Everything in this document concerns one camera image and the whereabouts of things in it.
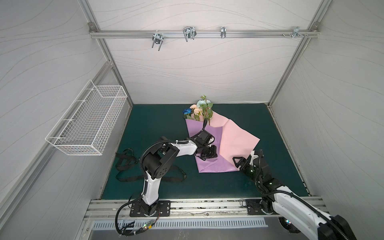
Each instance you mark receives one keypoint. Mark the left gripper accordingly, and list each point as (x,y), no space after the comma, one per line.
(213,153)

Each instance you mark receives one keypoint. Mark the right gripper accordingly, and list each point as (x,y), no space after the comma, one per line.
(245,163)

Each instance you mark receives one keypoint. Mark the pink purple wrapping paper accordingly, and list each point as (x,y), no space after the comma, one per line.
(231,141)

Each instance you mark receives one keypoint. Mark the blue fake flower stem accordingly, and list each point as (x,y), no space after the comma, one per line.
(187,113)

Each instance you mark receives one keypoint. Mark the mint fake flower stem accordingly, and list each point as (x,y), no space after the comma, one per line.
(205,107)

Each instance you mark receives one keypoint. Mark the peach fake flower stem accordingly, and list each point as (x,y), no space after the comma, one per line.
(197,112)

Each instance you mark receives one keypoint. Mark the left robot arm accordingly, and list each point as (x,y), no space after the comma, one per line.
(158,159)

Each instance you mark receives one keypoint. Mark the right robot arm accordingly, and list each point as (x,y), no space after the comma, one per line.
(295,214)

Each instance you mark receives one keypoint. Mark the white vent grille strip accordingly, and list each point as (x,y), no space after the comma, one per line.
(170,224)

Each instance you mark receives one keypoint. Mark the metal U-bolt clamp middle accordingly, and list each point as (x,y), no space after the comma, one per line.
(189,33)

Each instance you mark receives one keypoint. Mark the metal u-bolt clamp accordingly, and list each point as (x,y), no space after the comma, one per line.
(189,33)
(158,39)

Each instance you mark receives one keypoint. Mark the metal U-bolt clamp left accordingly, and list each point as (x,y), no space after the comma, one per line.
(158,39)

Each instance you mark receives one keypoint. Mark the metal bolt clamp right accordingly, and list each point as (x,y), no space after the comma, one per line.
(295,34)

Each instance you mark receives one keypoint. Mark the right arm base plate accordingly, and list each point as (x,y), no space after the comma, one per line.
(261,206)

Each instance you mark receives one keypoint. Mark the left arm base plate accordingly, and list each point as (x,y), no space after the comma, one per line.
(158,208)

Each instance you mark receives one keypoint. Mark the metal bracket clamp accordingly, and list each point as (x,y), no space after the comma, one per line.
(223,32)

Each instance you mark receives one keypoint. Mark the white wire basket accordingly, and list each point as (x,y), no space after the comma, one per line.
(86,126)

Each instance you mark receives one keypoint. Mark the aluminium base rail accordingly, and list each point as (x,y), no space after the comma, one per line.
(189,208)

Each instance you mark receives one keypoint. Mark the aluminium crossbar rail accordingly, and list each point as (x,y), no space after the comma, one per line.
(201,34)

